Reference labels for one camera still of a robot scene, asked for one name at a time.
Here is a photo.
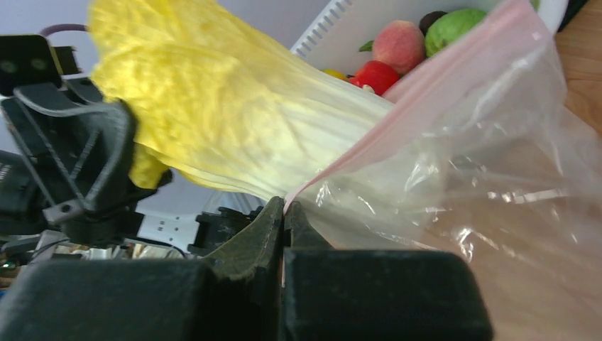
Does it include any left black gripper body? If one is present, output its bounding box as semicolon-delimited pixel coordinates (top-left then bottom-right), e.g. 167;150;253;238
0;80;142;246

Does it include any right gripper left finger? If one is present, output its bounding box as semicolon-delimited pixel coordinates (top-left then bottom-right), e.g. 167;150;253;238
197;197;284;340

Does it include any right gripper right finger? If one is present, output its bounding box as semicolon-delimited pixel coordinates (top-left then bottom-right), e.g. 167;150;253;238
284;202;494;340

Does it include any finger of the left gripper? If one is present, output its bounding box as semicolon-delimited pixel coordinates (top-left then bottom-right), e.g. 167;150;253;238
0;85;138;225

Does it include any yellow napa cabbage toy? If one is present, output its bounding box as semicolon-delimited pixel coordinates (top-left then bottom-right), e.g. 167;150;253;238
87;1;393;199

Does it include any clear zip top bag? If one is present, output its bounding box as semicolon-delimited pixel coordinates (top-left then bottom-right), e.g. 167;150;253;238
293;1;601;340

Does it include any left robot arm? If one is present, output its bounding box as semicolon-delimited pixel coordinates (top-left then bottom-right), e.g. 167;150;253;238
1;79;263;256

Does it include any white plastic basket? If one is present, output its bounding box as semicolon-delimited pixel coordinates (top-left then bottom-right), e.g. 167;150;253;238
289;0;570;76

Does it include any pink peach toy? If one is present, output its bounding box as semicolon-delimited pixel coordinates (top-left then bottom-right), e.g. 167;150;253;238
372;20;426;75

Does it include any green lime toy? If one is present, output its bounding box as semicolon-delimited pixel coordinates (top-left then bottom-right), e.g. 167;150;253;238
425;8;487;58

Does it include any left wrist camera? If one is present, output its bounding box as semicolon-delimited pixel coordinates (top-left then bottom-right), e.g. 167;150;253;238
1;35;82;97

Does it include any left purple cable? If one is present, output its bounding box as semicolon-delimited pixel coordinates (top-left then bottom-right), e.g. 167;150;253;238
39;23;90;38

